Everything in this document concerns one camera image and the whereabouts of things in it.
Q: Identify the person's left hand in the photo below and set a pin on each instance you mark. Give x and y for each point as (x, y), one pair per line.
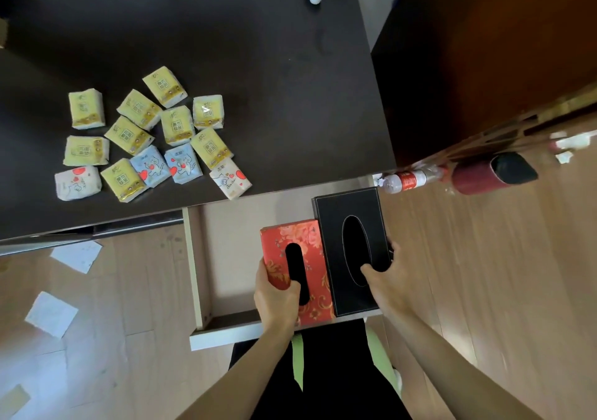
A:
(275, 305)

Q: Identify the person's right hand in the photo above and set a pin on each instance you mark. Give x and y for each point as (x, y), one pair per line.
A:
(396, 289)

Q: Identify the person's right thumb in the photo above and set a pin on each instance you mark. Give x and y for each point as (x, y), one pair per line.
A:
(372, 274)

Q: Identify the person's left thumb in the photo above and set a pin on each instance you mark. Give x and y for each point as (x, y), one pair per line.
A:
(294, 290)

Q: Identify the red floral tissue box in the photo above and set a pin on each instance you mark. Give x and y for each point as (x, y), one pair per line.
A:
(317, 265)

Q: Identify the black leather tissue box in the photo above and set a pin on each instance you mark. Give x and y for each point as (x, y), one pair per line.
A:
(333, 219)

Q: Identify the person's right forearm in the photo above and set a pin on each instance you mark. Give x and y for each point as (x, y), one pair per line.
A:
(447, 368)

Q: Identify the person's left forearm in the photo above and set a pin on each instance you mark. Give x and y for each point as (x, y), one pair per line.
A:
(242, 377)

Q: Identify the open wooden drawer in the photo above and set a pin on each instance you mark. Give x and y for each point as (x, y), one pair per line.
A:
(228, 256)

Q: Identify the green chair seat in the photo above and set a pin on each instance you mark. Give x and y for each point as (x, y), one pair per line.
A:
(382, 359)

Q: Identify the black trousers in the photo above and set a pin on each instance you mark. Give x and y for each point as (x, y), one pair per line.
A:
(336, 368)

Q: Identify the red-label water bottle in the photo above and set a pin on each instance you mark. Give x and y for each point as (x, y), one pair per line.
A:
(408, 180)

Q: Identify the white heart-print tissue packet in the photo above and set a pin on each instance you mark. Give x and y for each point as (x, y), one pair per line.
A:
(231, 179)
(77, 184)

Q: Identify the red cylinder with black end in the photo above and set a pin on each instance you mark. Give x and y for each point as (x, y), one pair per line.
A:
(485, 174)

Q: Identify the blue tissue packet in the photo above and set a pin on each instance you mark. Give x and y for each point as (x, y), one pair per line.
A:
(183, 164)
(150, 166)

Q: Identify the white paper sheet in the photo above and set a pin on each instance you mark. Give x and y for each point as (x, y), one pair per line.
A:
(51, 314)
(77, 256)

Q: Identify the group of yellow tissue packets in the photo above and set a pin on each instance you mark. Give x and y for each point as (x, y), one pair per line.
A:
(128, 135)

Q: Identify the white crumpled paper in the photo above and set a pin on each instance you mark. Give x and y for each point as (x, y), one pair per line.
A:
(572, 143)

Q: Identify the dark wooden cabinet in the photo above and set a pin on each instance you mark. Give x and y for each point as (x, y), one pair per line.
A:
(466, 51)

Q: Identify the yellowish paper scrap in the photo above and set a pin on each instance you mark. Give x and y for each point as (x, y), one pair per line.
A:
(13, 401)

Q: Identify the metal desk rail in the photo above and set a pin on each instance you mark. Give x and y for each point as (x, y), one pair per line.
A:
(93, 235)

